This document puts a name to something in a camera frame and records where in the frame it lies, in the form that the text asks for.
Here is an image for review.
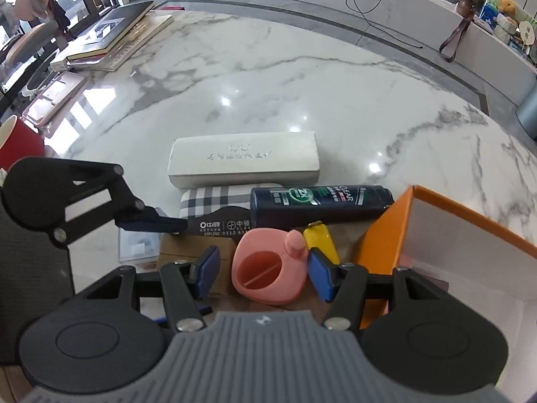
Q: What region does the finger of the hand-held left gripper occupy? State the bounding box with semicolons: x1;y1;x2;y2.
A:
52;163;187;245

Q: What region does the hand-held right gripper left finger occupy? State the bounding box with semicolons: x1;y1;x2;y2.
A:
80;247;221;333

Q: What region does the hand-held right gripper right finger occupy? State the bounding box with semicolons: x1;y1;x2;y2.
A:
307;249;456;331

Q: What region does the yellow plastic toy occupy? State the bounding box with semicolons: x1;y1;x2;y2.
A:
303;222;341;266

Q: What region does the black pouch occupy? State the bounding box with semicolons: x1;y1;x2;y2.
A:
184;206;257;241

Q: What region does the dark blue shampoo bottle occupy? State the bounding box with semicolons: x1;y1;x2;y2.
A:
250;185;395;231

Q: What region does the orange cardboard box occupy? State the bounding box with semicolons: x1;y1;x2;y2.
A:
351;185;537;387

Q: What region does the clear plastic small box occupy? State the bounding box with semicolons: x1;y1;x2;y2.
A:
118;227;163;261

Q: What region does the plaid glasses case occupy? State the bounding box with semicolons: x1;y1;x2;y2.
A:
180;182;286;221

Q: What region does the long white box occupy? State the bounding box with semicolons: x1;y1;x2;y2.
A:
168;131;322;189

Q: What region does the red cup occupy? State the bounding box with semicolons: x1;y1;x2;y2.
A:
0;114;45;173

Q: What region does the pink divided tray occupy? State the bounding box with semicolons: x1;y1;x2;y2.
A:
22;71;87;127

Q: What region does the stack of books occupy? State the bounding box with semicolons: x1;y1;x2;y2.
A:
50;12;174;72

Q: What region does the black hardcover book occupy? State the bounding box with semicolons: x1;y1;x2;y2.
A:
66;1;155;61

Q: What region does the round wooden chair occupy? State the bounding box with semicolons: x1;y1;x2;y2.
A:
0;21;58;67

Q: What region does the grey metal trash can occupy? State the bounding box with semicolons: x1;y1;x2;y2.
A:
515;87;537;140

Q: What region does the white woven basket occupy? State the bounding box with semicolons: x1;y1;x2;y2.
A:
494;14;520;43

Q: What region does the round paper fan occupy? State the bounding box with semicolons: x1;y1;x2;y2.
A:
518;19;537;48

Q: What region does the black cable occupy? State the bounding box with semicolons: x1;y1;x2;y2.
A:
346;0;423;50

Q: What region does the brown strap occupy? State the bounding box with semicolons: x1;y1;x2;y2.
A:
439;0;477;63

